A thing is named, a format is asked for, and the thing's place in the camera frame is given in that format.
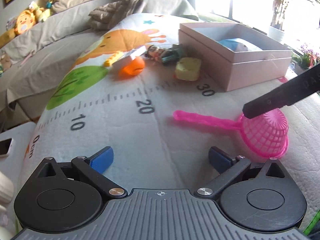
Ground grey covered sofa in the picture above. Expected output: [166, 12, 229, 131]
[1, 0, 198, 128]

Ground white blue-grey plastic block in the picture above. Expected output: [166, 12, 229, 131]
[112, 46, 146, 69]

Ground orange plastic fish toy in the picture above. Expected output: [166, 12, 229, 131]
[119, 56, 145, 79]

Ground blue wet wipes pack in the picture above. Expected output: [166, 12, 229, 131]
[219, 38, 248, 52]

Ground cartoon play mat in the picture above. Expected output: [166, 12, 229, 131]
[17, 13, 320, 230]

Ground small doll figure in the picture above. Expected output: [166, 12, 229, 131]
[146, 45, 167, 62]

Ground yellow duck plush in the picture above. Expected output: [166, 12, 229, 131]
[0, 9, 36, 48]

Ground pink cardboard box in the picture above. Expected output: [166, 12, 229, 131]
[178, 22, 292, 92]

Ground yellow building brick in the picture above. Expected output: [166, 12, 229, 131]
[104, 51, 124, 67]

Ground yellow sponge-like box toy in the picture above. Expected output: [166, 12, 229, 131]
[175, 57, 201, 81]

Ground brown puffer jacket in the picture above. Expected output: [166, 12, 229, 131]
[88, 0, 140, 30]

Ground pink plastic strainer scoop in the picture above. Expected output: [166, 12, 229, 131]
[172, 109, 289, 158]

